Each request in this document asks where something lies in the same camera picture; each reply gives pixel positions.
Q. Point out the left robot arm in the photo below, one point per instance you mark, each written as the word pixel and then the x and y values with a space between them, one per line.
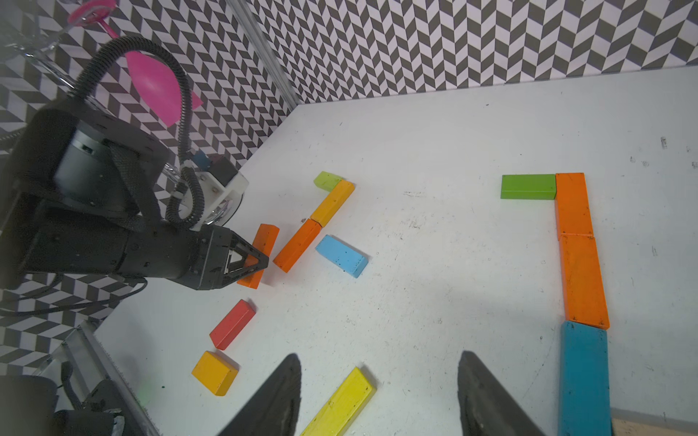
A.
pixel 77 197

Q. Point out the red block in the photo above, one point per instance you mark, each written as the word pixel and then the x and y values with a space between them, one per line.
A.
pixel 232 324

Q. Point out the yellow-orange block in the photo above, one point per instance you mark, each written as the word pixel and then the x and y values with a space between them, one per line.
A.
pixel 332 203
pixel 216 372

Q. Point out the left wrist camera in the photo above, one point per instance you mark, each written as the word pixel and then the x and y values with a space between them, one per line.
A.
pixel 223 187

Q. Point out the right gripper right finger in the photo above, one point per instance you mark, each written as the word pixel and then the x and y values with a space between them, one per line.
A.
pixel 486 408

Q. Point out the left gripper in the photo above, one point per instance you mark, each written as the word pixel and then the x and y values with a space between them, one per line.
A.
pixel 209 259

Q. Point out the yellow-orange block bottom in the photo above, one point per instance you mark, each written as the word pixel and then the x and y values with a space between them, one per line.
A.
pixel 216 372

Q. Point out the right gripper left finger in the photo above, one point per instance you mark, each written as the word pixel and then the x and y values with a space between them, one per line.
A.
pixel 273 410

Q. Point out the lime green block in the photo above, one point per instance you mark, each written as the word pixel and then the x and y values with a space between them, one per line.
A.
pixel 327 181

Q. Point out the teal block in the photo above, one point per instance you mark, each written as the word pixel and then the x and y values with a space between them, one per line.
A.
pixel 584 395

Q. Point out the sky blue block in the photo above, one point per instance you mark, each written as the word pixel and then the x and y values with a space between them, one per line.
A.
pixel 342 255

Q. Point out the pink plastic wine glass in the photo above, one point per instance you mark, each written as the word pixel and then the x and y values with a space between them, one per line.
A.
pixel 155 83

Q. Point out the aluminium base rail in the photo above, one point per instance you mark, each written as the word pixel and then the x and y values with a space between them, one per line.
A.
pixel 83 361

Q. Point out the tan wooden block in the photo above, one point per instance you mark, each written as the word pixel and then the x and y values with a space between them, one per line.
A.
pixel 631 428

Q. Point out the yellow block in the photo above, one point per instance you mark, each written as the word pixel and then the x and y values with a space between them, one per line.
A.
pixel 343 407

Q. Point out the wire glass rack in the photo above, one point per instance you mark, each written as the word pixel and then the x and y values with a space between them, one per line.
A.
pixel 36 46

